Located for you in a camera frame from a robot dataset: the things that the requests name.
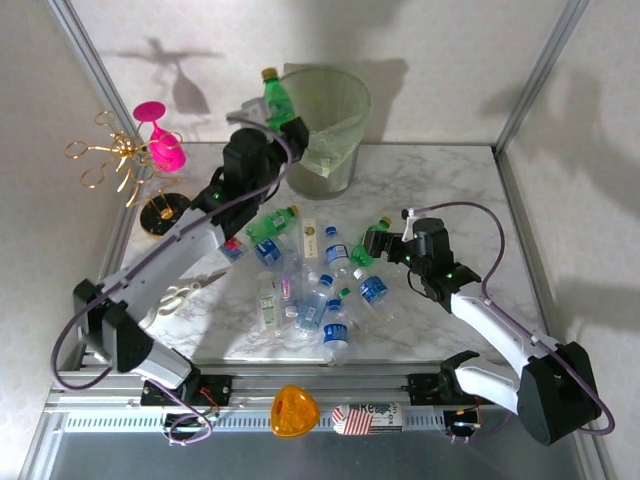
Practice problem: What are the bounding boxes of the green bottle with yellow cap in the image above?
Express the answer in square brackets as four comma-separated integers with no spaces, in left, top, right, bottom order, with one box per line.
[260,67,297,134]
[351,215,394,265]
[245,204,301,240]

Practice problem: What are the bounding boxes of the clear bottle blue label white cap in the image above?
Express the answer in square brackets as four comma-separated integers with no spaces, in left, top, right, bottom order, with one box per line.
[352,267,399,321]

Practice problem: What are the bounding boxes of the clear bottle with green cap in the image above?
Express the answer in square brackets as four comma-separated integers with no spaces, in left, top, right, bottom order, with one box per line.
[337,286,381,331]

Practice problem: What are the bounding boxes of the clear bottle with red label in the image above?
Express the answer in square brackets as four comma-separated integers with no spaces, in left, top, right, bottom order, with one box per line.
[217,237,251,265]

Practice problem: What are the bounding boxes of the clear bottle pale blue label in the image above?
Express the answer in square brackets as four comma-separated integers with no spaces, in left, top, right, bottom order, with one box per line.
[294,272,335,339]

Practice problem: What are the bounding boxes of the crushed clear bottle blue label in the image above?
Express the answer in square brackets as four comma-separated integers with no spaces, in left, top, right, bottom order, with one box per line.
[249,234,301,271]

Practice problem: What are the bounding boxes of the clear bottle with pink label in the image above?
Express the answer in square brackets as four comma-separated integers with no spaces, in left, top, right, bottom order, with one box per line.
[278,252,304,321]

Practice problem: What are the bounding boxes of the grey mesh waste bin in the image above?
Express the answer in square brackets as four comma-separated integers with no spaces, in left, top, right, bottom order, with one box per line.
[272,63,372,201]

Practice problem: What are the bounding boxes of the green translucent bin liner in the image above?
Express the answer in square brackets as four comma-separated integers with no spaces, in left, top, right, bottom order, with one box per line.
[272,63,372,179]

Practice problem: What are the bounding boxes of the pink wine glass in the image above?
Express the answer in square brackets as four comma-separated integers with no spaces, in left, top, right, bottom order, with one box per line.
[132,101,187,174]

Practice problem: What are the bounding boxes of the red white striped box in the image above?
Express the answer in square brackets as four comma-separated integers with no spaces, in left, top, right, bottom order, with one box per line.
[331,401,406,437]

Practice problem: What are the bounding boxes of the small circuit board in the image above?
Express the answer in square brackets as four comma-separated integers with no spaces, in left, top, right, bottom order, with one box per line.
[443,407,484,432]

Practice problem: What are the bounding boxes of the orange triangular plastic object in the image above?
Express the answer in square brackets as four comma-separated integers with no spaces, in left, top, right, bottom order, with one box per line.
[269,383,321,440]

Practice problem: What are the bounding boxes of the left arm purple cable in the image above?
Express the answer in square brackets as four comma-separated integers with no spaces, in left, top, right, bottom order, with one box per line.
[51,130,294,447]

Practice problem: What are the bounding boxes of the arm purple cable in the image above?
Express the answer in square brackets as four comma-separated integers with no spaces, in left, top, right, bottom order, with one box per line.
[413,200,617,446]
[51,130,294,447]

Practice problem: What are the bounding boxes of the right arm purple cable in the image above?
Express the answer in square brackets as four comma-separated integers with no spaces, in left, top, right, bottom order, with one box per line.
[413,200,617,446]

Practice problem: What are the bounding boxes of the aluminium table side rail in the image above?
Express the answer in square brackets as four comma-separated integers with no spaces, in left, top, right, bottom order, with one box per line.
[492,147,569,361]
[79,144,146,361]

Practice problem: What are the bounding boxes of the gold wire glass rack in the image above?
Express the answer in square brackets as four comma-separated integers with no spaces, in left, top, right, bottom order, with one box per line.
[63,109,194,239]

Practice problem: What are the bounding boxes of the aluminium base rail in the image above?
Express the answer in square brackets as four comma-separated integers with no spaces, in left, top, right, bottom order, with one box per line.
[44,362,506,416]

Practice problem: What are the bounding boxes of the white handled scissors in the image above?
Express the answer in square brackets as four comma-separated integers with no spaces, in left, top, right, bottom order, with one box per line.
[139,267,230,329]

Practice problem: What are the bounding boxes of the aluminium frame post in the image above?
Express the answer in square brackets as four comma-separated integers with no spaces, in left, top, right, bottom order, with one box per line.
[47,0,132,151]
[492,0,592,154]

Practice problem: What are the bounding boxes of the white slotted cable duct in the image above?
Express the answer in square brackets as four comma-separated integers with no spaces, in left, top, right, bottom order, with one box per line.
[62,409,451,434]

